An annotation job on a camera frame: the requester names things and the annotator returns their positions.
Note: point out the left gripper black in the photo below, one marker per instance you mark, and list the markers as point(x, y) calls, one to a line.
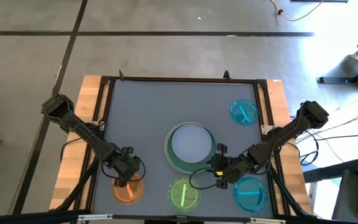
point(127, 166)

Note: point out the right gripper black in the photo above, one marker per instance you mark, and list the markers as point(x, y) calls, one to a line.
point(232, 166)

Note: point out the transparent orange plastic plate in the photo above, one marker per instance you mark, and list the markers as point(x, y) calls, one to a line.
point(136, 194)

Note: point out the white plastic plate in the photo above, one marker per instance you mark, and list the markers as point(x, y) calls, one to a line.
point(192, 143)

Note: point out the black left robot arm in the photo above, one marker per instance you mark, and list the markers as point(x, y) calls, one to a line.
point(82, 130)

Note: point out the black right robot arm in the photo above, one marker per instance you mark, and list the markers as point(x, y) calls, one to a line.
point(284, 133)

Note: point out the transparent cyan plastic plate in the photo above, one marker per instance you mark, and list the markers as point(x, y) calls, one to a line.
point(250, 202)
point(251, 107)

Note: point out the grey table mat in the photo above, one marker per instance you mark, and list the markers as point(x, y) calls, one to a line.
point(141, 118)

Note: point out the transparent green plastic plate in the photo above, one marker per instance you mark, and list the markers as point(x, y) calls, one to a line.
point(177, 199)

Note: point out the grey side desk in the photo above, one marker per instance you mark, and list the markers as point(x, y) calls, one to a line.
point(346, 193)

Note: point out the black desk foot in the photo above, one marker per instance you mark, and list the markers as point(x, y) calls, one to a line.
point(346, 80)

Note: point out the black aluminium table frame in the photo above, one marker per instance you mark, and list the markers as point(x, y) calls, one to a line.
point(182, 79)

